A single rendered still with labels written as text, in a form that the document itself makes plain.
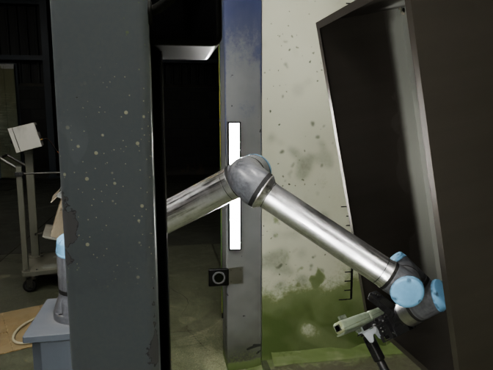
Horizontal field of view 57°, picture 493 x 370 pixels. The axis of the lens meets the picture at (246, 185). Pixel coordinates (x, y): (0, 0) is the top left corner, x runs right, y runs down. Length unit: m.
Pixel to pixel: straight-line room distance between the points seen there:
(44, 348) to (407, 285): 1.09
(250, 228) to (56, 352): 1.11
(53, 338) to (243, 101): 1.31
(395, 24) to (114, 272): 1.75
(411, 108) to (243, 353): 1.46
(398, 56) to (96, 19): 1.72
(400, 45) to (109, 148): 1.74
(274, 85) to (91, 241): 2.03
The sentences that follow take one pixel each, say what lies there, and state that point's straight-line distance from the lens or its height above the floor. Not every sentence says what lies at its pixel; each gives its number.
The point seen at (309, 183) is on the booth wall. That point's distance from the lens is 2.32.
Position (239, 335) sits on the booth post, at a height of 0.19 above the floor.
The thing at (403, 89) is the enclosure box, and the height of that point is 1.40.
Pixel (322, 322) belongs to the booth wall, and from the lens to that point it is 2.56.
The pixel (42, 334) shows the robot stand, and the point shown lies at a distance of 1.58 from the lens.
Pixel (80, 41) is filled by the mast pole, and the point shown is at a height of 1.32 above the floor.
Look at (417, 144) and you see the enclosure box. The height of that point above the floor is 1.18.
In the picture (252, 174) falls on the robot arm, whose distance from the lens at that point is 1.33.
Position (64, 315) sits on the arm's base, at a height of 0.67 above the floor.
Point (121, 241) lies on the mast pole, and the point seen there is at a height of 1.21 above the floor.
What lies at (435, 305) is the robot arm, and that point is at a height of 0.73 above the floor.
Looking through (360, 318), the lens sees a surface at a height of 0.58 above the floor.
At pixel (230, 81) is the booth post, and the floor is 1.47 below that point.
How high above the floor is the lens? 1.28
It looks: 8 degrees down
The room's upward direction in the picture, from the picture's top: straight up
